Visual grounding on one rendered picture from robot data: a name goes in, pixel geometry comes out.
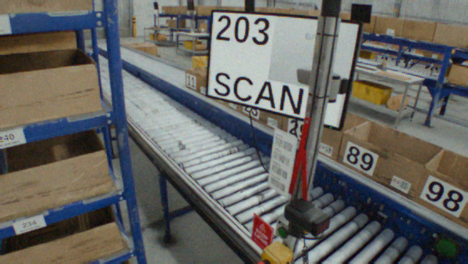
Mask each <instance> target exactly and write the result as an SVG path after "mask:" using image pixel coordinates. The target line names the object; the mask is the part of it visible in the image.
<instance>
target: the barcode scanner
mask: <svg viewBox="0 0 468 264"><path fill-rule="evenodd" d="M284 218H285V219H287V220H288V221H290V225H291V228H289V229H287V230H286V231H285V233H286V234H287V235H289V236H293V237H295V238H297V239H301V237H302V236H306V235H307V234H308V233H311V235H312V236H315V237H316V236H318V235H320V234H321V233H323V232H324V231H326V230H327V229H328V228H329V222H330V221H331V216H330V215H329V214H328V213H325V212H324V211H323V210H322V209H319V208H317V207H316V206H315V205H314V204H313V203H311V202H309V201H306V200H304V199H303V198H297V199H296V200H294V201H291V202H289V203H287V204H286V205H285V206H284Z"/></svg>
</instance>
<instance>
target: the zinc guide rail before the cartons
mask: <svg viewBox="0 0 468 264"><path fill-rule="evenodd" d="M121 59H124V60H125V61H127V62H129V63H131V64H133V65H134V66H136V67H137V68H141V69H143V70H145V71H147V72H149V73H151V74H153V75H154V76H156V77H157V78H159V79H162V80H164V81H166V82H167V83H169V84H172V85H173V86H175V87H177V88H178V89H181V90H183V91H185V92H187V93H188V94H191V95H193V96H194V97H196V98H198V99H201V100H203V101H205V102H207V103H208V104H211V105H213V106H215V107H217V108H218V109H220V110H222V111H225V112H227V113H228V114H231V115H233V116H235V117H237V118H238V119H240V120H242V121H245V123H247V124H249V125H251V121H250V118H248V117H246V116H245V115H242V114H239V113H237V112H236V111H234V110H232V109H228V108H227V107H225V106H222V105H220V104H218V103H216V102H214V101H212V100H210V99H208V98H206V96H204V95H202V94H199V93H197V92H195V91H193V90H191V89H188V88H187V87H185V86H183V85H181V84H178V83H177V82H173V81H171V80H169V79H167V78H165V77H163V76H161V75H159V74H158V73H156V72H154V71H152V70H150V69H148V68H146V67H143V66H139V65H138V64H137V63H134V62H132V61H130V60H128V59H127V58H123V57H121ZM252 125H253V127H255V128H257V129H259V130H261V131H263V132H264V133H266V134H269V135H271V136H273V137H274V130H272V129H269V128H268V127H265V126H263V125H261V124H259V123H257V122H256V121H255V120H253V119H252ZM317 160H318V161H320V162H322V163H324V164H325V165H328V166H330V167H331V168H334V169H335V170H338V171H340V172H342V173H344V174H345V175H347V176H349V177H351V178H353V179H354V180H356V181H357V182H359V183H363V184H364V185H366V186H368V187H369V188H371V189H372V190H375V191H378V192H379V193H380V194H382V195H385V196H386V197H389V198H390V199H391V200H393V201H395V202H398V203H400V204H401V205H402V206H406V207H408V208H409V209H410V210H412V211H414V212H416V213H418V214H421V215H422V216H423V217H426V218H427V219H429V220H432V221H433V222H436V223H437V224H438V225H441V226H443V227H444V228H446V229H447V230H450V231H452V232H454V233H455V234H458V235H459V236H462V237H463V238H464V239H466V240H467V241H468V230H467V229H466V228H464V227H463V226H460V225H458V224H457V225H456V224H455V223H454V222H451V221H450V220H447V219H445V218H444V217H442V216H440V215H439V214H436V213H434V212H433V211H430V210H429V209H427V208H424V207H423V206H421V205H418V204H417V203H415V202H414V201H411V200H409V199H408V198H406V197H404V196H401V195H400V194H398V193H397V192H395V191H391V190H389V189H388V188H386V187H384V186H382V185H379V184H378V183H376V182H374V181H372V180H371V179H369V178H367V177H365V176H362V175H360V174H358V173H357V172H355V171H353V170H351V169H349V168H347V167H346V166H344V165H341V164H339V163H338V162H336V161H334V160H332V159H330V158H328V157H327V156H326V157H325V156H323V155H320V154H318V159H317Z"/></svg>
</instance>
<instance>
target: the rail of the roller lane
mask: <svg viewBox="0 0 468 264"><path fill-rule="evenodd" d="M102 93H103V97H104V102H105V103H106V104H107V106H108V107H109V109H110V110H111V111H112V110H113V107H112V101H111V98H110V97H109V96H108V95H107V94H106V93H105V92H104V91H103V90H102ZM127 124H128V125H129V126H130V128H131V131H130V133H131V134H132V135H133V136H134V137H135V138H136V139H137V140H138V141H139V142H140V143H141V144H142V146H143V147H144V148H145V149H146V150H147V151H148V152H149V154H150V155H151V156H152V157H153V158H154V160H155V161H156V162H157V163H158V164H159V165H160V166H161V167H162V168H163V169H164V170H165V172H166V173H167V174H168V175H169V176H170V177H171V178H172V179H173V180H174V181H175V182H176V184H177V185H178V186H179V187H180V188H181V189H182V190H183V191H184V192H185V193H186V194H187V195H188V196H189V197H190V198H191V199H192V200H193V201H194V202H195V203H196V204H197V205H198V206H199V207H200V209H201V210H202V211H203V212H204V213H205V214H206V215H207V216H208V217H209V218H210V219H211V221H213V222H214V223H215V224H216V225H217V226H218V227H219V228H220V229H221V230H222V231H223V233H224V234H225V235H226V236H228V237H229V238H230V239H231V240H232V241H233V242H234V244H235V245H236V246H237V247H238V248H239V249H240V250H241V251H243V252H244V253H245V254H246V256H247V257H248V258H249V259H250V260H252V261H253V262H254V263H255V264H257V263H258V262H259V261H261V258H262V249H261V248H259V247H258V246H257V245H256V244H255V243H254V242H253V241H252V240H251V234H250V233H249V232H248V231H247V230H246V229H245V228H244V227H243V226H241V225H240V224H239V223H238V222H237V221H236V220H235V219H234V218H233V217H232V216H231V215H230V214H229V213H228V212H227V211H226V210H225V209H224V208H223V207H222V206H221V205H219V204H217V203H216V202H215V201H214V200H213V199H212V198H211V197H210V196H209V195H208V194H207V193H206V192H205V191H204V190H203V189H202V188H201V187H200V186H199V185H198V184H197V183H196V182H195V181H193V180H192V179H191V178H190V177H189V176H188V175H187V174H186V173H185V171H183V169H182V168H181V167H180V166H178V164H176V163H175V162H174V161H173V160H172V159H171V158H170V157H169V156H168V155H167V154H166V153H165V152H164V151H163V150H162V149H161V148H160V147H159V146H158V144H156V143H155V142H154V141H153V140H152V139H151V138H150V137H149V136H148V135H147V134H146V133H145V132H144V131H143V130H142V129H141V128H140V127H139V126H138V125H137V124H136V123H135V122H133V121H132V120H131V119H130V117H129V116H128V115H127ZM128 130H130V129H129V127H128Z"/></svg>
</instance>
